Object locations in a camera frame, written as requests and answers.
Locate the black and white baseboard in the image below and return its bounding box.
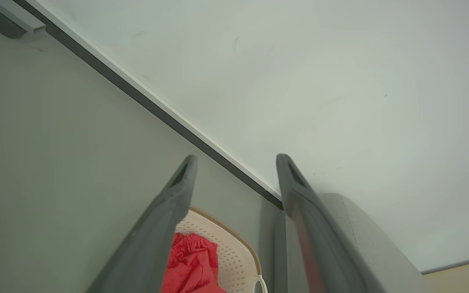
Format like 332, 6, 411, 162
0, 0, 284, 210

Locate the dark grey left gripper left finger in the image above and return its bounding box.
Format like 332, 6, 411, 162
86, 155, 198, 293

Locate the cream perforated laundry basket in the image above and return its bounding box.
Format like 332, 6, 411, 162
175, 206, 268, 293

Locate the grey round disc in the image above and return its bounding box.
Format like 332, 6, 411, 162
0, 11, 27, 39

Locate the red garment with white trim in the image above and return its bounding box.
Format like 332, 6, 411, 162
161, 233, 227, 293

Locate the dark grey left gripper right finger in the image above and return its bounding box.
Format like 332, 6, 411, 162
276, 153, 378, 293

